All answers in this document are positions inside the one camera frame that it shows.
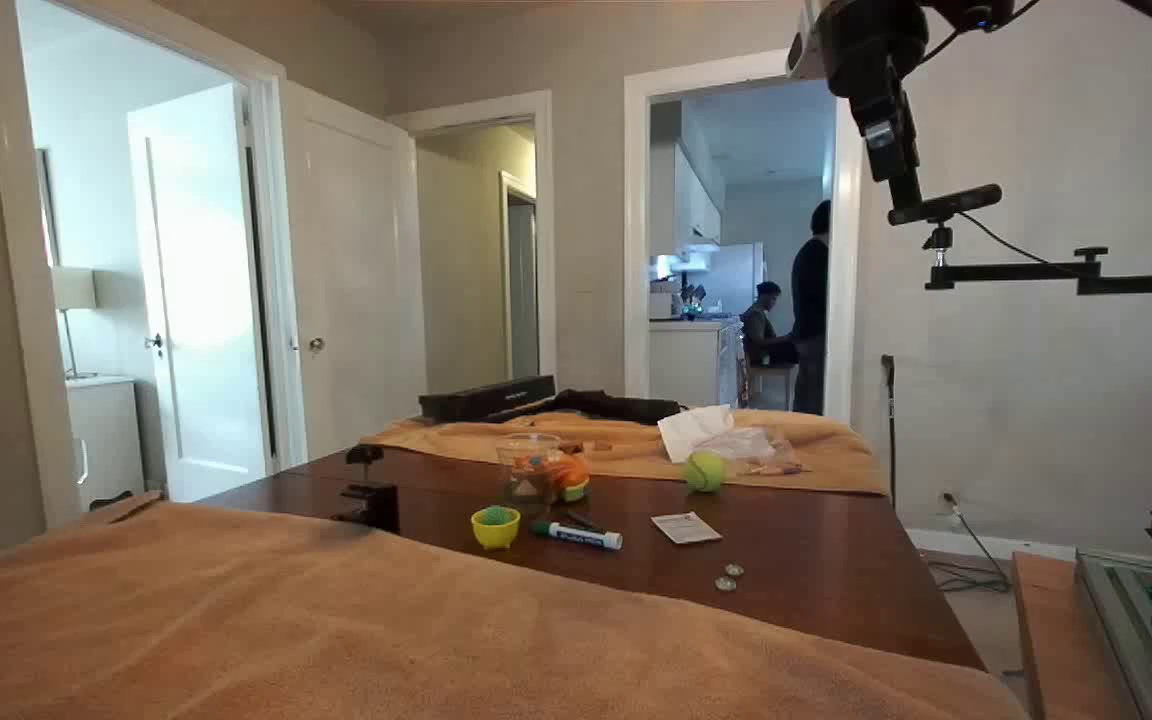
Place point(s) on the white panel door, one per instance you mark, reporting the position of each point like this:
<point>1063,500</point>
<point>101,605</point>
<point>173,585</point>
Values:
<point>203,294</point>

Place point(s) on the wall power outlet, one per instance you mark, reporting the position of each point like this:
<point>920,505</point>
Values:
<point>948,500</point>

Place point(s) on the seated person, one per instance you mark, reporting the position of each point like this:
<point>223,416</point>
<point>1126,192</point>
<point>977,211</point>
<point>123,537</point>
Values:
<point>760,341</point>

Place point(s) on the long black rod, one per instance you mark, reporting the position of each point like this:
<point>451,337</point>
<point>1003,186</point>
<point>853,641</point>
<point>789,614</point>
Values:
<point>619,407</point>

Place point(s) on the clear plastic cup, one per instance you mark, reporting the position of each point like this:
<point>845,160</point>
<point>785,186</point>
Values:
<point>525,469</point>

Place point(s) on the small silver coin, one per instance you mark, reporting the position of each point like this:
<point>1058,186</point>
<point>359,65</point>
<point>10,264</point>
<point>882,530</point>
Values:
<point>726,581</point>
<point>733,570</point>

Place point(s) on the standing person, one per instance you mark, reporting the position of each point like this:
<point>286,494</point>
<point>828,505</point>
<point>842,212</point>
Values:
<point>809,307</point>

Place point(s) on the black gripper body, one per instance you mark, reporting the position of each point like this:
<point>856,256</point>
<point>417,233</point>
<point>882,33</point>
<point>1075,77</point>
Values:
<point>878,61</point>

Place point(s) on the black bar camera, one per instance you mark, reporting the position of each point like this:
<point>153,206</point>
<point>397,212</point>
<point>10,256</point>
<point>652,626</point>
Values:
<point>946,201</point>

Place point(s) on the black clamp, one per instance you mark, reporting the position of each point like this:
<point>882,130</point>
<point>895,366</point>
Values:
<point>370,505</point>

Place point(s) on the white cloth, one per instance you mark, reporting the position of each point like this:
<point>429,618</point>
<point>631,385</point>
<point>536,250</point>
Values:
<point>694,432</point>

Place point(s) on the green white marker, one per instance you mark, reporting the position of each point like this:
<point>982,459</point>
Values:
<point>582,537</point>

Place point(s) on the white cabinet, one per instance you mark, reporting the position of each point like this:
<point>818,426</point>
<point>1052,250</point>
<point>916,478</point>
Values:
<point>106,440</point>

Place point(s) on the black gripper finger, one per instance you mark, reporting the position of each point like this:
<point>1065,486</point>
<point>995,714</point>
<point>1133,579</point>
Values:
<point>885,172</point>
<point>909,172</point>

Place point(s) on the yellow tennis ball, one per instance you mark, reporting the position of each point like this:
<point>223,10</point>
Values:
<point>705,472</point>

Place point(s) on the white kitchen counter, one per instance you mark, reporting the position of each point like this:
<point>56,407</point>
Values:
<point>684,363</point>

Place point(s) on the orange toy truck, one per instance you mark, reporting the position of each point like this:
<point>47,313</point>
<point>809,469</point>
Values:
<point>568,478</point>

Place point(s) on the white paper card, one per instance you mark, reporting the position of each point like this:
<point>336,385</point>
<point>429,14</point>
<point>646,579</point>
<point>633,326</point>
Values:
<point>684,530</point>

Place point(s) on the long black case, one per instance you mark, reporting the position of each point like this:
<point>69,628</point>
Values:
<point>485,397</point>

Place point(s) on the large orange towel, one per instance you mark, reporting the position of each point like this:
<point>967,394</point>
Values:
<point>336,626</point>

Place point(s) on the small yellow cup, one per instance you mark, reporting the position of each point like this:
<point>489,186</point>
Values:
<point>494,530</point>

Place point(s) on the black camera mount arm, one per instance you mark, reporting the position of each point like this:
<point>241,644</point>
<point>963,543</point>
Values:
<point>1068,276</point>

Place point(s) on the thin dark stick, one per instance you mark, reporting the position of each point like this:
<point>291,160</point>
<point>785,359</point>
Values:
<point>888,426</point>

